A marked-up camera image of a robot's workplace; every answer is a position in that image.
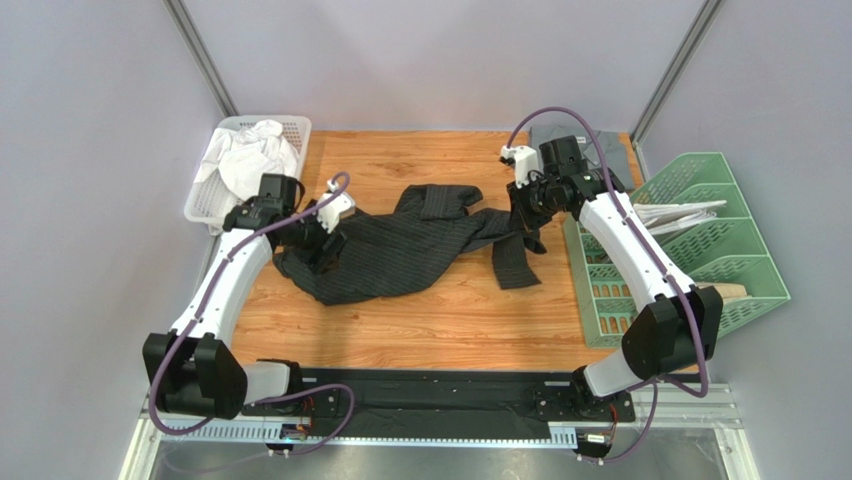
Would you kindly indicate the dark pinstriped long sleeve shirt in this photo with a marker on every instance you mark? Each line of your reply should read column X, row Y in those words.
column 408, row 250

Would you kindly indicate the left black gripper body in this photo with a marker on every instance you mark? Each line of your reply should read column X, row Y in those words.
column 307, row 237

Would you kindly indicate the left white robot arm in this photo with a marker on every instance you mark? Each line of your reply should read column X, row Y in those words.
column 191, row 368

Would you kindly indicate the white shirt in basket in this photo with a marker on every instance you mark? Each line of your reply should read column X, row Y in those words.
column 242, row 157

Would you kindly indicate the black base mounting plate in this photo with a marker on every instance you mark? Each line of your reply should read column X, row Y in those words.
column 445, row 405

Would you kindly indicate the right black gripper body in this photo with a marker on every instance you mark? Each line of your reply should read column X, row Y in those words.
column 524, row 213

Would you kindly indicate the green plastic file rack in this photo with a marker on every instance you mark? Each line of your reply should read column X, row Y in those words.
column 727, row 249

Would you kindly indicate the left corner aluminium post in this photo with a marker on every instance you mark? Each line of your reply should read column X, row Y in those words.
column 192, row 37

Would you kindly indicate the brown book in rack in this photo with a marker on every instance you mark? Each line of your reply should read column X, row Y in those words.
column 729, row 292

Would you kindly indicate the folded grey shirt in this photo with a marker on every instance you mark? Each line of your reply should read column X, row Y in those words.
column 614, row 150

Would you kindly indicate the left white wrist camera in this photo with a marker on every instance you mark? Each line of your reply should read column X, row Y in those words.
column 330, row 215

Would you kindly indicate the aluminium frame rail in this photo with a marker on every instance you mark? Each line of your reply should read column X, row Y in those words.
column 674, row 436

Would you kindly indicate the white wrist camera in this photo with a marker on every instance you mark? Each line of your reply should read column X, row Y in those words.
column 523, row 160
column 330, row 215

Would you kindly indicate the corner aluminium post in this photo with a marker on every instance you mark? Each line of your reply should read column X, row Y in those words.
column 192, row 37
column 698, row 29

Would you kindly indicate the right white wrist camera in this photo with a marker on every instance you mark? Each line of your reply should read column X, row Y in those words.
column 523, row 160

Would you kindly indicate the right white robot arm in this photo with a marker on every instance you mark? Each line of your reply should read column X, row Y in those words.
column 677, row 322

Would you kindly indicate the white papers in rack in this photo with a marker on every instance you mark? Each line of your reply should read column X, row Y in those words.
column 661, row 219

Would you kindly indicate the right corner aluminium post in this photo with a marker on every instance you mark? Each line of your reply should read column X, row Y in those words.
column 698, row 29

